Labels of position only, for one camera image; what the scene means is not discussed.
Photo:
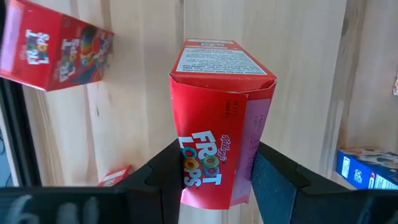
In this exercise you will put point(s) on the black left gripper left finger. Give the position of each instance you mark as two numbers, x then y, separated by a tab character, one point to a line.
161	186

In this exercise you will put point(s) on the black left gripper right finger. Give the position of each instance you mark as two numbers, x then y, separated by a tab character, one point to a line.
280	193

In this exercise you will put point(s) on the red Froot Loops cereal box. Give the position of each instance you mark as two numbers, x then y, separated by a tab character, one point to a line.
46	46
211	124
113	176

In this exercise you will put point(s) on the blue Frosted Flakes cereal box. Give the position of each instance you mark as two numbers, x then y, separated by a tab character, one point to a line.
360	171

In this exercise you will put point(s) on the black aluminium table frame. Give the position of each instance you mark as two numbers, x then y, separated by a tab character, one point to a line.
18	140

